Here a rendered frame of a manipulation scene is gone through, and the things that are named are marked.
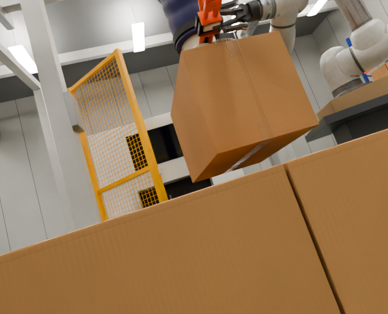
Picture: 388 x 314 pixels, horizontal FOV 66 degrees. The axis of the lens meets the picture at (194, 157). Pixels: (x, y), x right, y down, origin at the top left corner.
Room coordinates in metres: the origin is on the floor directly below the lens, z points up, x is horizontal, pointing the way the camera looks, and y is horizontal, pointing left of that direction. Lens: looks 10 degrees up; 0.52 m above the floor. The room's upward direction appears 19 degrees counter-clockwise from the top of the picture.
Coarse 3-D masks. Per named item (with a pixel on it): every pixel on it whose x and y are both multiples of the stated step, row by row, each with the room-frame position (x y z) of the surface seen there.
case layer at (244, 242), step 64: (256, 192) 0.41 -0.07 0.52; (320, 192) 0.42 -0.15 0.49; (384, 192) 0.43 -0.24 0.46; (0, 256) 0.37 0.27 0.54; (64, 256) 0.38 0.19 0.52; (128, 256) 0.39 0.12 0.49; (192, 256) 0.40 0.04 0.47; (256, 256) 0.41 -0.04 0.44; (320, 256) 0.43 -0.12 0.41; (384, 256) 0.43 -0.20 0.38
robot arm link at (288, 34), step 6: (294, 24) 1.16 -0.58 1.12; (270, 30) 1.19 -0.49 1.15; (276, 30) 1.16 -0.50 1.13; (282, 30) 1.15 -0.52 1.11; (288, 30) 1.15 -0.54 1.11; (294, 30) 1.17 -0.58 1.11; (282, 36) 1.17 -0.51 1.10; (288, 36) 1.17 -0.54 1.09; (294, 36) 1.20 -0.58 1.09; (288, 42) 1.19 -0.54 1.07; (288, 48) 1.22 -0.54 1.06
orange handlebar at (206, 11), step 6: (204, 0) 0.95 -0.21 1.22; (210, 0) 0.94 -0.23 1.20; (216, 0) 0.94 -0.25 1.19; (204, 6) 0.97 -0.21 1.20; (210, 6) 0.96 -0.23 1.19; (216, 6) 0.97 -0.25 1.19; (204, 12) 1.00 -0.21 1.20; (216, 12) 1.01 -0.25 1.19; (204, 18) 1.02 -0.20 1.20; (210, 36) 1.16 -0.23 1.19; (210, 42) 1.20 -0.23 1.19
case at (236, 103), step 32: (192, 64) 0.98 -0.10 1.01; (224, 64) 1.01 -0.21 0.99; (256, 64) 1.03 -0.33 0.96; (288, 64) 1.06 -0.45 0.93; (192, 96) 1.03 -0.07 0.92; (224, 96) 1.00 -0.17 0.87; (256, 96) 1.02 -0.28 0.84; (288, 96) 1.05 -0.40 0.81; (192, 128) 1.18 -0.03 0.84; (224, 128) 0.99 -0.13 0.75; (256, 128) 1.01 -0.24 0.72; (288, 128) 1.03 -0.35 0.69; (192, 160) 1.38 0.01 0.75; (224, 160) 1.15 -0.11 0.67; (256, 160) 1.49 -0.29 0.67
